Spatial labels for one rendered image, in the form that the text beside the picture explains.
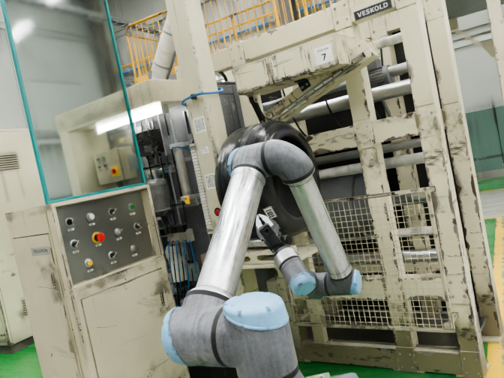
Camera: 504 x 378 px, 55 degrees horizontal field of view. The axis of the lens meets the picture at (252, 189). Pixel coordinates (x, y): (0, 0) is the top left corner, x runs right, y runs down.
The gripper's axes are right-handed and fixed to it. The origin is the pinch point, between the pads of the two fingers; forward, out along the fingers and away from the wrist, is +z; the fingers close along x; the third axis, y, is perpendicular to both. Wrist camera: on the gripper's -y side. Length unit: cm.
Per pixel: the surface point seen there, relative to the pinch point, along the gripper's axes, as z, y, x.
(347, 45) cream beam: 56, 1, 80
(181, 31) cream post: 103, -25, 18
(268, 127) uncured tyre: 37.8, -1.0, 25.4
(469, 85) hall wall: 456, 658, 501
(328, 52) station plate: 53, -5, 68
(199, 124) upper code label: 71, 5, 0
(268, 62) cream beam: 77, 1, 46
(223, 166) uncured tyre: 33.9, 0.1, -1.2
